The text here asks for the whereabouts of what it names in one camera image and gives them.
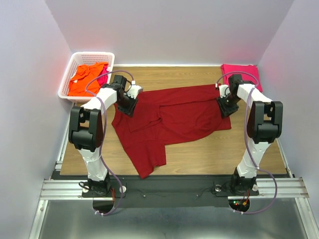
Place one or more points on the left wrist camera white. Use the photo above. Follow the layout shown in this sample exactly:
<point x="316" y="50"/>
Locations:
<point x="134" y="90"/>

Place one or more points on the orange t shirt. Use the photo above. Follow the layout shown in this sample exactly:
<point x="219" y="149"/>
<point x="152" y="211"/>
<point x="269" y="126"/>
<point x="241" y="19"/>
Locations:
<point x="83" y="76"/>

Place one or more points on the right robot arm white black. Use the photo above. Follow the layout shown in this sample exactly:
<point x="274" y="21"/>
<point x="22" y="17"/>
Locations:
<point x="262" y="125"/>

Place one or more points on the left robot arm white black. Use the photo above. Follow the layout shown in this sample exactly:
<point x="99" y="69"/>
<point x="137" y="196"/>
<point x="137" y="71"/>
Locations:
<point x="87" y="128"/>

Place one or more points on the white plastic laundry basket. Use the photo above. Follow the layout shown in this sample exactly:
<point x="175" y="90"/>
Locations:
<point x="80" y="58"/>

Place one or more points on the pink t shirt in basket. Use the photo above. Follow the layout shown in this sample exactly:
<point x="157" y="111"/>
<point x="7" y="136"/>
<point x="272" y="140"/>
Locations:
<point x="103" y="77"/>

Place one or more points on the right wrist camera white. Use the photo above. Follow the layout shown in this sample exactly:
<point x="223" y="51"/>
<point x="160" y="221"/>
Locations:
<point x="223" y="89"/>

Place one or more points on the folded pink t shirt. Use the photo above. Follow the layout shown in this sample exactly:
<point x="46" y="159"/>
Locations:
<point x="248" y="72"/>

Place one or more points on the dark red t shirt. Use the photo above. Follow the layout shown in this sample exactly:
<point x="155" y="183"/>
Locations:
<point x="164" y="117"/>

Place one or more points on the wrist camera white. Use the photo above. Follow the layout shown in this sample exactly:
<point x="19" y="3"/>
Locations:
<point x="134" y="90"/>
<point x="223" y="89"/>

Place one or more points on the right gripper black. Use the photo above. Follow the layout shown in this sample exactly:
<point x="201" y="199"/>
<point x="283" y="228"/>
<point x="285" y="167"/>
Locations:
<point x="224" y="110"/>

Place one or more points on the aluminium frame rail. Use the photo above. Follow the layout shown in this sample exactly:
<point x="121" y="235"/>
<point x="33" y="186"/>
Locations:
<point x="70" y="190"/>

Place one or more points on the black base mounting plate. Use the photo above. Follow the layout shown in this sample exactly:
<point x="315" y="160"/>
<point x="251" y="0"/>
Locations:
<point x="165" y="192"/>

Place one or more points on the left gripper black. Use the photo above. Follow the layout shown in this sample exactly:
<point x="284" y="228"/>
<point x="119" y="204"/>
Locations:
<point x="129" y="110"/>

